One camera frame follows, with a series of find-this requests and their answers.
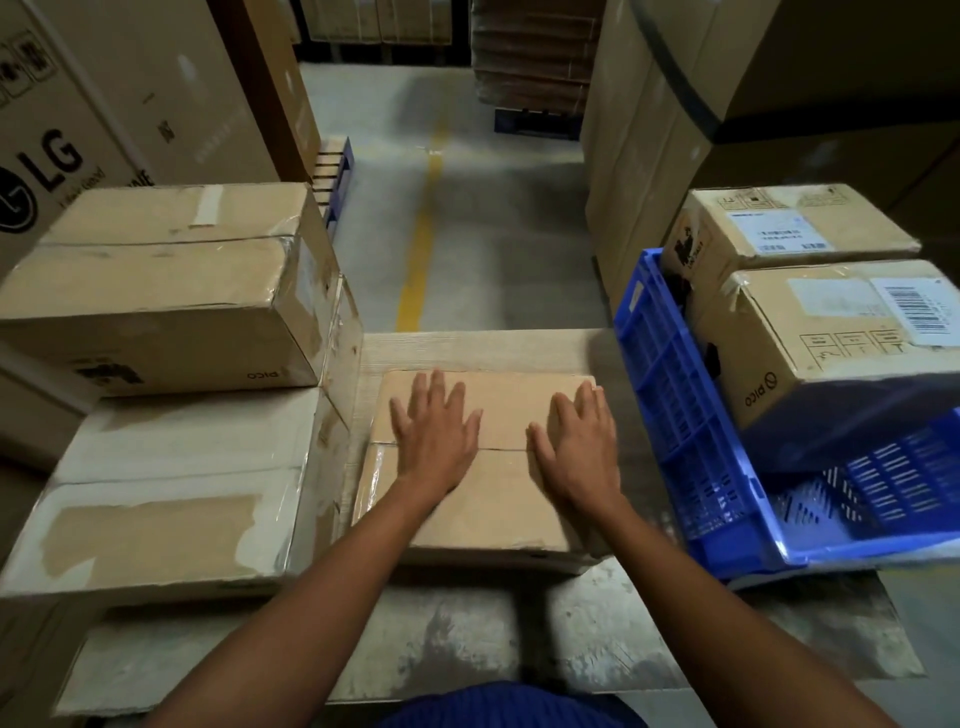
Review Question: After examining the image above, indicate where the large printed appliance carton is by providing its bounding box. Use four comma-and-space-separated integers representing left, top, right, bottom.
0, 0, 282, 279

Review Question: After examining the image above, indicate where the blue plastic crate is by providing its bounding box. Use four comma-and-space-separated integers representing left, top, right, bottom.
614, 248, 960, 583

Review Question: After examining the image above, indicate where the white-topped torn cardboard box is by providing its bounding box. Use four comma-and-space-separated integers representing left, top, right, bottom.
0, 385, 355, 603

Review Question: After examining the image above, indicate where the small plain cardboard box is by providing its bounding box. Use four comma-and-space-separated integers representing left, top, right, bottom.
352, 369, 625, 576

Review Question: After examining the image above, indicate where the stack of flattened brown cartons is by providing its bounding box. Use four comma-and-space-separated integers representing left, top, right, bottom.
470, 0, 607, 115

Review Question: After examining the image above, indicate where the row of distant cardboard cartons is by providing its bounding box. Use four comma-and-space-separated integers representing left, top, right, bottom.
298, 0, 456, 46

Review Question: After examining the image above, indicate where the person's right forearm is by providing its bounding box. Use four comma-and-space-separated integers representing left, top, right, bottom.
561, 498, 897, 728

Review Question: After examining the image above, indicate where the cardboard box with white label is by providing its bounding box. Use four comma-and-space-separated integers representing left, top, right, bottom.
663, 183, 923, 303

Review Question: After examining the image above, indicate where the person's right hand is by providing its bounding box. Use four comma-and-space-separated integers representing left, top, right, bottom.
525, 381, 624, 515

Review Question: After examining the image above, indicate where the tall dark brown carton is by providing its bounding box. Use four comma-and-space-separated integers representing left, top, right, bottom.
208, 0, 324, 184

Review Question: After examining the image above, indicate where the taped brown cardboard box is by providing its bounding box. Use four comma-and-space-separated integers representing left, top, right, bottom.
0, 183, 366, 399

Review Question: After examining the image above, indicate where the tall strapped cardboard carton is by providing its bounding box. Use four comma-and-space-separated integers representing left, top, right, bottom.
581, 0, 960, 312

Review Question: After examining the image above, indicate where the cardboard box with barcode label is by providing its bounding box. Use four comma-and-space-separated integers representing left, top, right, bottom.
690, 259, 960, 475

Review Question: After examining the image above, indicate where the person's left forearm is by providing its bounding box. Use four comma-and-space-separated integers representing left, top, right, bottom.
142, 476, 460, 728

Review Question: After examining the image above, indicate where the dark blue plastic pallet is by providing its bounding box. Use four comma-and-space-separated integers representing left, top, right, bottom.
492, 106, 585, 142

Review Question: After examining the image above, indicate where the person's left hand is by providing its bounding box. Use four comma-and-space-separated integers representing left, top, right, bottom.
388, 369, 484, 496

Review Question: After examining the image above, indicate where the blue pallet with wooden slats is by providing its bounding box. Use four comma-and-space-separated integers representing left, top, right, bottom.
310, 135, 356, 230

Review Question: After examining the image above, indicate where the person's blue ribbed shirt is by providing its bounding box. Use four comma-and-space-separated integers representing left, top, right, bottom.
377, 681, 648, 728

